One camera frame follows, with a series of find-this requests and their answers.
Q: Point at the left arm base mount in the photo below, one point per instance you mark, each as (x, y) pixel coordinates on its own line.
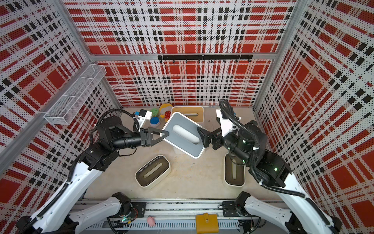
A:
(134, 209)

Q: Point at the white box grey lid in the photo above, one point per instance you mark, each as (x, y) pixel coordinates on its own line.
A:
(183, 135)

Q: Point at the black hook rail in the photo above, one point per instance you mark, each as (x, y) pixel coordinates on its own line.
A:
(204, 57)

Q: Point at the blue and white round button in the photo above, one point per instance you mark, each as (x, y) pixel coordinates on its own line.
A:
(155, 121)

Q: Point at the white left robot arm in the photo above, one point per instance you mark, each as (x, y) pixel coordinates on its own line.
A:
(106, 139)

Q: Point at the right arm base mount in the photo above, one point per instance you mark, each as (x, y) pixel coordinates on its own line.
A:
(230, 209)

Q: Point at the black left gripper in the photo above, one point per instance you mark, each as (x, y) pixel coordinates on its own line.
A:
(146, 135)

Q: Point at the cream box dark lid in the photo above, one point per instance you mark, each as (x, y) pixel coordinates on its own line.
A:
(153, 172)
(233, 172)

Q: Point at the white bamboo-lid box corner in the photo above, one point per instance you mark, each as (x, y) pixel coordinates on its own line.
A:
(195, 113)

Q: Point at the yellow leather wallet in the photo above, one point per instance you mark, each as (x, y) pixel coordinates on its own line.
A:
(207, 223)

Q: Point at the white wire mesh shelf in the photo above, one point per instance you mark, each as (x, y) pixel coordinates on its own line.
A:
(68, 105)

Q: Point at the small pink object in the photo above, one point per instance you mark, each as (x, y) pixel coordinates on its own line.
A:
(151, 222)

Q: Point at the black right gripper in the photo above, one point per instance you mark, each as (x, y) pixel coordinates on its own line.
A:
(206, 139)

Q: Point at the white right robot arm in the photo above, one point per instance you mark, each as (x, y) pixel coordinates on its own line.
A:
(246, 145)

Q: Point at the green lid air freshener jar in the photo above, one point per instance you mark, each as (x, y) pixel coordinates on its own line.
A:
(155, 112)

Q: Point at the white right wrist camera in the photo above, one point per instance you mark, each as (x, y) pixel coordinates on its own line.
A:
(227, 126)

